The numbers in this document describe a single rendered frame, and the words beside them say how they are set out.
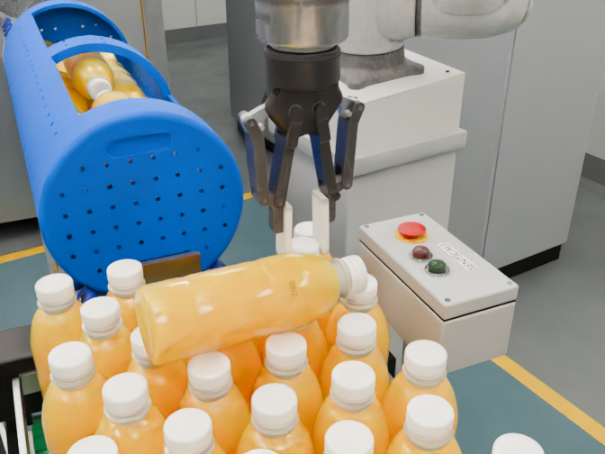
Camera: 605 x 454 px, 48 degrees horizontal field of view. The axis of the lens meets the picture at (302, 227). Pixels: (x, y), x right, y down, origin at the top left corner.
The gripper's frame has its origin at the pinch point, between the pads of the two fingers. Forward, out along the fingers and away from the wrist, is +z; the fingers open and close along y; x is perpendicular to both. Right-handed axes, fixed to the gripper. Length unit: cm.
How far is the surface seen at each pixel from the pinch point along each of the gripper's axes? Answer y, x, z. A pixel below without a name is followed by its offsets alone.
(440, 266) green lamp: -14.7, 6.1, 5.3
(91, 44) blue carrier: 12, -65, -7
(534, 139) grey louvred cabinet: -146, -121, 56
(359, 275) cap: -1.2, 11.2, 0.1
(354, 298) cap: -2.5, 8.1, 5.2
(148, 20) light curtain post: -19, -165, 11
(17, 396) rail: 32.8, -6.7, 18.3
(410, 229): -16.0, -2.7, 5.2
